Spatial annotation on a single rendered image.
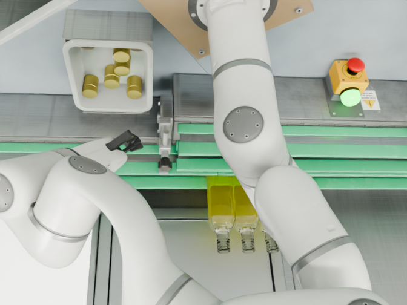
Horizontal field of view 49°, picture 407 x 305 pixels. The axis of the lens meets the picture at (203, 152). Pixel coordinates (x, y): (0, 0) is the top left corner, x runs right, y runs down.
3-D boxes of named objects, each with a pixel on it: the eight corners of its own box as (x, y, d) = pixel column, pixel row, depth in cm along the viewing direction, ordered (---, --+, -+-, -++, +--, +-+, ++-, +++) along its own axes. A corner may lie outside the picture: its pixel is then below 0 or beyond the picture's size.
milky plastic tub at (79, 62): (79, 81, 108) (76, 111, 103) (65, 9, 88) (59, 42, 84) (152, 84, 110) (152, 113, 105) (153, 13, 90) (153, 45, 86)
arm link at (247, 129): (266, 48, 65) (282, 147, 58) (279, 94, 76) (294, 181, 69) (202, 64, 67) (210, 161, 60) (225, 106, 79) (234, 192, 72)
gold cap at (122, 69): (114, 50, 97) (112, 66, 95) (130, 50, 97) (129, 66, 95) (115, 61, 100) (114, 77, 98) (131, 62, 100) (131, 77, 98)
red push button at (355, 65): (344, 78, 103) (350, 69, 100) (341, 65, 105) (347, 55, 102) (361, 79, 103) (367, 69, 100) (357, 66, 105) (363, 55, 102)
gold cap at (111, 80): (103, 64, 100) (102, 79, 98) (119, 64, 101) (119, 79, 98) (105, 74, 103) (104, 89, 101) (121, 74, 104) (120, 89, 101)
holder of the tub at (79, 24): (83, 94, 112) (80, 119, 109) (66, 8, 89) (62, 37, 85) (152, 95, 114) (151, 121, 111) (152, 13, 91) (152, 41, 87)
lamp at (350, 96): (337, 98, 107) (339, 108, 105) (343, 86, 103) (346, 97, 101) (354, 98, 107) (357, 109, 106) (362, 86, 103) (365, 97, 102)
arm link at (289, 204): (354, 227, 53) (354, 253, 67) (257, 86, 64) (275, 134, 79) (283, 266, 53) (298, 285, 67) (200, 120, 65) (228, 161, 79)
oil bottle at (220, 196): (204, 157, 117) (208, 235, 106) (207, 146, 112) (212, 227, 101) (225, 157, 118) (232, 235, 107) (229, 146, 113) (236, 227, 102)
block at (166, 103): (157, 117, 111) (157, 140, 108) (157, 93, 103) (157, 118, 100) (171, 117, 112) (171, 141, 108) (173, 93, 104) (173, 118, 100)
